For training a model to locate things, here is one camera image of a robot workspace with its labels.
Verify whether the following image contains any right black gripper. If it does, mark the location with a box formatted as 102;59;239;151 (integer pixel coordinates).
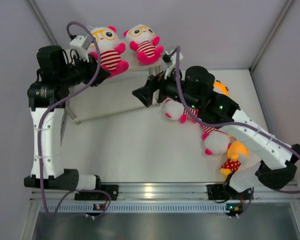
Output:
133;64;201;112

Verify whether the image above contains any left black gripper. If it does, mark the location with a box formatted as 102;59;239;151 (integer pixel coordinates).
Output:
58;52;110;89

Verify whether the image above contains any pink panda plush face down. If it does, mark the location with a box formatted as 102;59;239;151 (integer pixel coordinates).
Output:
163;98;197;124

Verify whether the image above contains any pink panda plush with glasses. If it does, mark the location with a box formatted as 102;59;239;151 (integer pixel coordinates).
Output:
123;24;164;65

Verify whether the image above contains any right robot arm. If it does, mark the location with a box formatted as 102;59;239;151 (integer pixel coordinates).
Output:
132;66;300;199

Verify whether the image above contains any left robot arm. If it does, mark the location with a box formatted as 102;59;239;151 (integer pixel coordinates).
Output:
24;45;110;200

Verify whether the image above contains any pink panda plush under arm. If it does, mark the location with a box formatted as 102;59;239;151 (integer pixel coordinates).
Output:
201;125;232;156

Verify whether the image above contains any white two-tier shelf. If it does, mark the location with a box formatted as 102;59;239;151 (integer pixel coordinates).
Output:
65;49;163;125

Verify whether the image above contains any orange plush top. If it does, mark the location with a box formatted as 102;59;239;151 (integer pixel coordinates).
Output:
213;80;229;96

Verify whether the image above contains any orange plush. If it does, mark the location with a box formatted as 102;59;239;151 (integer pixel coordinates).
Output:
219;140;250;178
213;80;229;96

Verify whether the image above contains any orange plush bottom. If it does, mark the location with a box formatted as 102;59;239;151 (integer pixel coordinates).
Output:
219;140;250;178

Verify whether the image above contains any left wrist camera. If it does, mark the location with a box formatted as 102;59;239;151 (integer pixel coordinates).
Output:
69;35;93;62

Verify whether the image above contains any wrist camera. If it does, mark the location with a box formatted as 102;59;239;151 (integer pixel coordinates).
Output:
162;46;184;68
69;35;93;62

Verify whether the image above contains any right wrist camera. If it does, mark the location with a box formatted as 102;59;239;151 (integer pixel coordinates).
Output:
162;46;184;68

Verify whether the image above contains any aluminium rail base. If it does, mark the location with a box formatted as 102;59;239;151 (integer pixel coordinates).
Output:
29;181;300;202

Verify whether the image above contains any wall corner metal strip left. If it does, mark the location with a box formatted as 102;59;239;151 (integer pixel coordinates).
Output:
25;0;59;45

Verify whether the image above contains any wall corner metal strip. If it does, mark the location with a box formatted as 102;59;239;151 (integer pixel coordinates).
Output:
25;0;59;45
249;0;296;73

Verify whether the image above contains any left black mount plate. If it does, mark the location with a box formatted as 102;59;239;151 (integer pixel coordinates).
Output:
74;184;119;201

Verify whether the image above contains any black mount plate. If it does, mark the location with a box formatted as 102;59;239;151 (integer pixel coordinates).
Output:
74;184;119;201
206;183;230;201

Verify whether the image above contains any right black mount plate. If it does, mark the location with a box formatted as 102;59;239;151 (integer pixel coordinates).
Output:
206;183;230;201

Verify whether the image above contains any grey slotted cable duct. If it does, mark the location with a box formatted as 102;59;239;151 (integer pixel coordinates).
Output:
47;202;233;213

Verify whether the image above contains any wall corner metal strip right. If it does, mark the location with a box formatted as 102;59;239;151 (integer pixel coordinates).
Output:
249;0;296;73

